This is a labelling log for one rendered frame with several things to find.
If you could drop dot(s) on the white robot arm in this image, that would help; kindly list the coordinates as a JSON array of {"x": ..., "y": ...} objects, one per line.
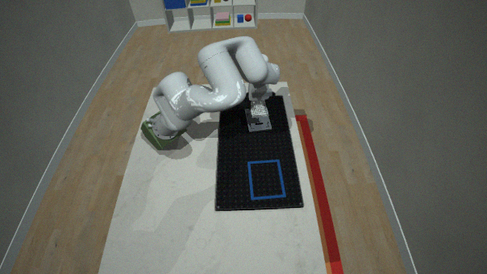
[{"x": 228, "y": 88}]

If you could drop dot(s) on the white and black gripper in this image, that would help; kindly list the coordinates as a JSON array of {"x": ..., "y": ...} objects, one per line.
[{"x": 250, "y": 99}]

